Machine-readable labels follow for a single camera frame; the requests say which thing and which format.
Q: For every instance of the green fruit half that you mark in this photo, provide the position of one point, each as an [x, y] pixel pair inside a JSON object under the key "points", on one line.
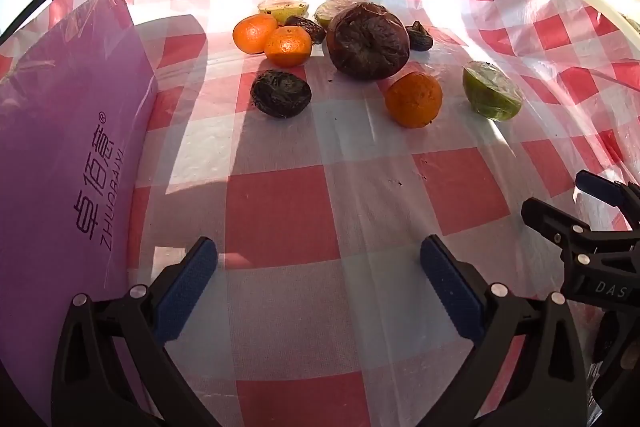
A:
{"points": [[327, 13], [492, 91]]}

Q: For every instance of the small brown fig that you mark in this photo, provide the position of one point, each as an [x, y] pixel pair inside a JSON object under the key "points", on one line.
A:
{"points": [[419, 37]]}

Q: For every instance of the orange mandarin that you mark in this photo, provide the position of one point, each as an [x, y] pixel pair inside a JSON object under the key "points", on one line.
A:
{"points": [[255, 33], [287, 47], [414, 99]]}

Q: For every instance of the small dark wrinkled fruit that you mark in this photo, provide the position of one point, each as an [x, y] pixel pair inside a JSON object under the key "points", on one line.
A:
{"points": [[280, 93]]}

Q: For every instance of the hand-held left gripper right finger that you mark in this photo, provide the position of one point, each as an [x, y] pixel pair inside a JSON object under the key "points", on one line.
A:
{"points": [[450, 289]]}

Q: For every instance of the purple cardboard box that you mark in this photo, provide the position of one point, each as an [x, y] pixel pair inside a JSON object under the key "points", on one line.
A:
{"points": [[65, 132]]}

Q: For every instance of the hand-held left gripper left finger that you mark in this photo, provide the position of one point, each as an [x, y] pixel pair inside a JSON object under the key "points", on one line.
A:
{"points": [[186, 289]]}

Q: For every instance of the red white checkered tablecloth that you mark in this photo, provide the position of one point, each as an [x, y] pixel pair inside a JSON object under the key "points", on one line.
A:
{"points": [[350, 187]]}

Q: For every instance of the pear half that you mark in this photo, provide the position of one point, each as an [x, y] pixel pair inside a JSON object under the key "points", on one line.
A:
{"points": [[282, 8]]}

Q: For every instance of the dark dried date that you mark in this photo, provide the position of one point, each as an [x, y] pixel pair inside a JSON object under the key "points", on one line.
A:
{"points": [[309, 29]]}

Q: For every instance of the large dark wrinkled fruit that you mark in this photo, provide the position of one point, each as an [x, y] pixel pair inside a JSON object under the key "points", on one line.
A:
{"points": [[367, 42]]}

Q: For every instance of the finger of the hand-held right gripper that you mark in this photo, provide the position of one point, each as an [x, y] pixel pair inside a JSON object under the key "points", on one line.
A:
{"points": [[596, 187], [560, 227]]}

